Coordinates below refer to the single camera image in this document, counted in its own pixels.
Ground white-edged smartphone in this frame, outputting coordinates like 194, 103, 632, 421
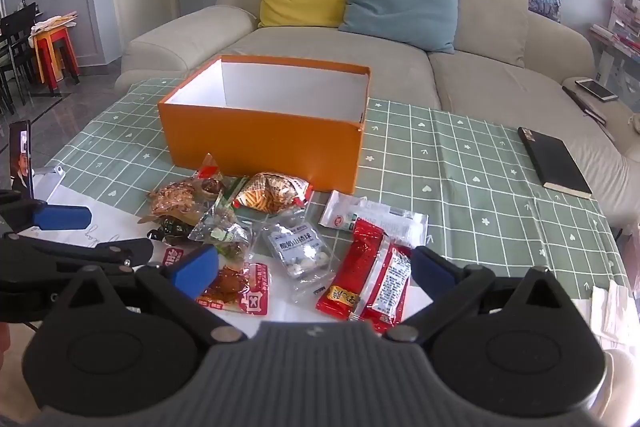
575, 78, 619, 102

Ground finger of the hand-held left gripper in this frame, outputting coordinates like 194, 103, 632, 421
0, 232, 154, 280
0, 189, 93, 232

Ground peanut snack packet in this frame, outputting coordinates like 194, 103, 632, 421
149, 181, 213, 225

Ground clear red pastry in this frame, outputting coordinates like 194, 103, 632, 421
195, 257, 273, 317

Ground clear packet with red label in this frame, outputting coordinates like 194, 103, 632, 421
192, 153, 226, 200

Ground black dining chair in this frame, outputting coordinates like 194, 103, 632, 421
0, 2, 38, 108

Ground long red packet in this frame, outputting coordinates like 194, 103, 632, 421
315, 218, 386, 320

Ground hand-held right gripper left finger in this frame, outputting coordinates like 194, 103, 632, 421
47, 244, 248, 343

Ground orange plastic stool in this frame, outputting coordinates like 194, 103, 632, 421
31, 34, 61, 95

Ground upright black smartphone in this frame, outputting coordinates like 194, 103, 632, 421
9, 120, 36, 200

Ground white phone stand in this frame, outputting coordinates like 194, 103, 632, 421
32, 166, 66, 202

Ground red plastic stool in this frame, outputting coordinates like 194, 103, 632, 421
47, 27, 81, 85

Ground green sausage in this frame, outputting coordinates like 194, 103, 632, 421
217, 177, 251, 212

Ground white book rack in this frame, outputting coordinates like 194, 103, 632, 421
587, 0, 640, 108

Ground white folded papers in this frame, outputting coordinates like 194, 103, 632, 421
570, 279, 636, 348

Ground green checked tablecloth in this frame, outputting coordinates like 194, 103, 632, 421
30, 77, 631, 323

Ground beige pillow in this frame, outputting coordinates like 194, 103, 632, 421
439, 0, 531, 68

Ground dark snack packet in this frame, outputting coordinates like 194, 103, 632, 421
147, 217, 193, 243

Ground beige sofa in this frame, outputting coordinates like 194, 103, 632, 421
115, 0, 640, 228

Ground crispy noodle snack packet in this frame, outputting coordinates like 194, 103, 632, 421
232, 172, 315, 214

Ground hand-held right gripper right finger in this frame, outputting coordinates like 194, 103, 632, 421
385, 246, 596, 343

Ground pile of papers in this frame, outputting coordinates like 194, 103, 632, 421
31, 12, 78, 35

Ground red and white packet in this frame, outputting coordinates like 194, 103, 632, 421
357, 239, 416, 333

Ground orange cardboard box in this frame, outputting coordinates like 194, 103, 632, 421
157, 54, 372, 195

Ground small red printed packet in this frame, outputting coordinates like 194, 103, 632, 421
162, 247, 191, 273

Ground clear packet of white balls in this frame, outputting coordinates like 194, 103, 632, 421
260, 219, 337, 303

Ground clear pickle packet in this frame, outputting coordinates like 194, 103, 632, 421
187, 202, 253, 258

